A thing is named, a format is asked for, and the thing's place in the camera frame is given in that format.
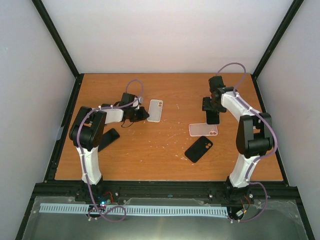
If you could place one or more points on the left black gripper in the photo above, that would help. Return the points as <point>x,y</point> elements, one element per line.
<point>143,116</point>

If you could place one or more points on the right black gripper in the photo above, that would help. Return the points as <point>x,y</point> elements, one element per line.
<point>205,106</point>

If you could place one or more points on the black phone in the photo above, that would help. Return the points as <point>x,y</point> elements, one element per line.
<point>108,138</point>
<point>212,117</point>

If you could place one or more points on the clear white phone case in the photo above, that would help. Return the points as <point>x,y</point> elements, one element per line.
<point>155,110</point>

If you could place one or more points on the black phone case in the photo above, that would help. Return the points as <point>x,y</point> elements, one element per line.
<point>198,149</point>

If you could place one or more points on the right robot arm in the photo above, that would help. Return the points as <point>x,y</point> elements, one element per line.
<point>253,138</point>

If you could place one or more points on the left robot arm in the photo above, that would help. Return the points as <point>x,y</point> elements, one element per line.
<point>87,130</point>

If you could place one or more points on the clear pink phone case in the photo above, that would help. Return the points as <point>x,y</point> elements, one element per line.
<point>202,129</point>

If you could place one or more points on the left controller board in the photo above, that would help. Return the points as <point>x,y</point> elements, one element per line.
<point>105,199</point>

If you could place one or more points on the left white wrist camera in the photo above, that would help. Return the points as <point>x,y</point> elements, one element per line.
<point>137,102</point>

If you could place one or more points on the light blue cable duct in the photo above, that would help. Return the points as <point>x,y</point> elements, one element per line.
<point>136,210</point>

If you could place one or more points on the black aluminium frame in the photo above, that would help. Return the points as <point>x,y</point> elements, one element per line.
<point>197,190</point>

